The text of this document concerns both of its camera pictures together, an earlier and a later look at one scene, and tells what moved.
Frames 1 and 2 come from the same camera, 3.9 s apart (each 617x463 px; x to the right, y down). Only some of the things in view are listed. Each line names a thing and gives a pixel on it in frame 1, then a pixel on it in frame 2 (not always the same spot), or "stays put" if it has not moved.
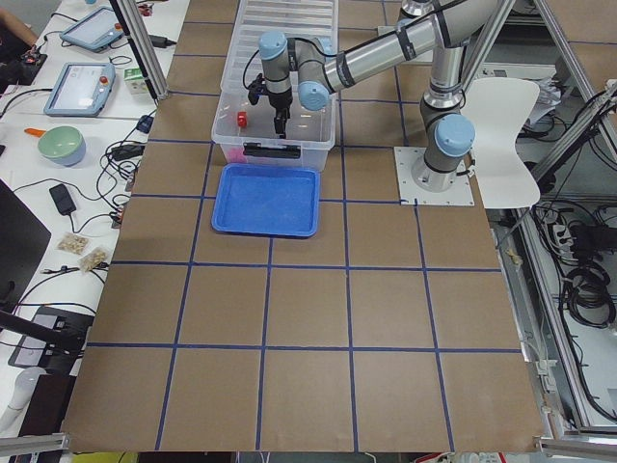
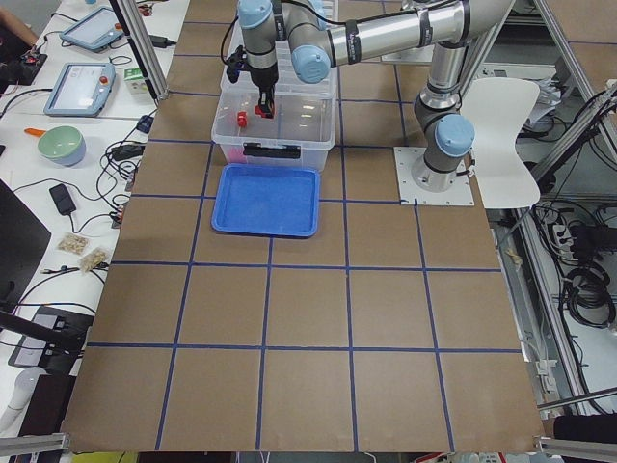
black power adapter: (161, 41) stays put
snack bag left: (72, 242) stays put
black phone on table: (63, 199) stays put
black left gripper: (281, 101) -> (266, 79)
